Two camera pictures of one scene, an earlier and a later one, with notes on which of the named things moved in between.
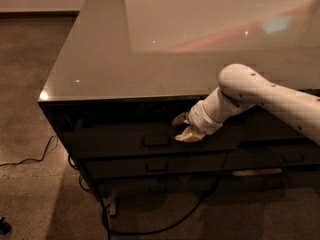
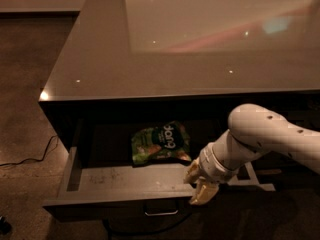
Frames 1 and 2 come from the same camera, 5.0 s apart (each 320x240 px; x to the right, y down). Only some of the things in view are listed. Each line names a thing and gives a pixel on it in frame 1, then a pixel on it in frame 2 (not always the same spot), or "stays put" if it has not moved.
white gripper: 200,120 -> 212,166
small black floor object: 4,227 stays put
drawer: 146,140 -> 102,180
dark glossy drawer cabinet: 133,59 stays put
